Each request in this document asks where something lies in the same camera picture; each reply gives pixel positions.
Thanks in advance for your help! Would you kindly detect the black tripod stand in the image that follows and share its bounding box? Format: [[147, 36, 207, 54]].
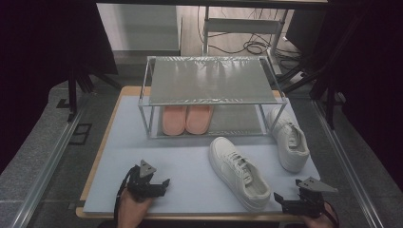
[[65, 61, 123, 123], [278, 61, 348, 131]]

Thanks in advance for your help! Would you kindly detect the aluminium floor rail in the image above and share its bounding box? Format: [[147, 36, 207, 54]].
[[312, 99, 385, 228], [12, 103, 87, 228]]

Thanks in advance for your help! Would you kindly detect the person's left hand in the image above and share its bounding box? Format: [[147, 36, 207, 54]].
[[117, 188, 155, 228]]

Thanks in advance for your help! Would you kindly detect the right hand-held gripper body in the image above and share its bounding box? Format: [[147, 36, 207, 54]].
[[282, 177, 338, 219]]

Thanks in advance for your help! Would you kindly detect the pink foam slipper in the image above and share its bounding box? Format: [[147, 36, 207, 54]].
[[184, 104, 214, 135], [161, 104, 188, 137]]

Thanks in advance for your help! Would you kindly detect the black floor cable bundle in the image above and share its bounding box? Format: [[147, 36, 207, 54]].
[[197, 6, 302, 66]]

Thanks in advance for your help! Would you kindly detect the white cabinet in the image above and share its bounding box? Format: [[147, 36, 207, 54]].
[[96, 3, 182, 52]]

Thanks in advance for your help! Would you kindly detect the light grey table mat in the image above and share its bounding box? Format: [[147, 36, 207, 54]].
[[83, 94, 321, 214]]

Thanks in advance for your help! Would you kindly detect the grey metal stand frame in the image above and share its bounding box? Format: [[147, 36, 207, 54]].
[[202, 6, 290, 77]]

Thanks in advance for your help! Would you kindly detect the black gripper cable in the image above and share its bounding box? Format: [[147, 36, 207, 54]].
[[324, 202, 340, 228], [113, 165, 137, 227]]

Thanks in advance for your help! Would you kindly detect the person's right hand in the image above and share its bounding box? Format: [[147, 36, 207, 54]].
[[298, 203, 336, 228]]

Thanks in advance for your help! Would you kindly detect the metal two-tier shoe rack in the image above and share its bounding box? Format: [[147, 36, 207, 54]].
[[138, 55, 289, 140]]

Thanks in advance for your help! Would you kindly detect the dark curtain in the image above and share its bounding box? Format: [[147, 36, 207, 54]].
[[326, 0, 403, 191], [0, 0, 119, 174]]

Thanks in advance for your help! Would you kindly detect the white lace-up sneaker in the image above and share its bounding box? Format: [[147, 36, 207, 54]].
[[208, 136, 273, 213], [265, 107, 311, 174]]

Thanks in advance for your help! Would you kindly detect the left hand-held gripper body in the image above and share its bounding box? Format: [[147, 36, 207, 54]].
[[127, 160, 165, 202]]

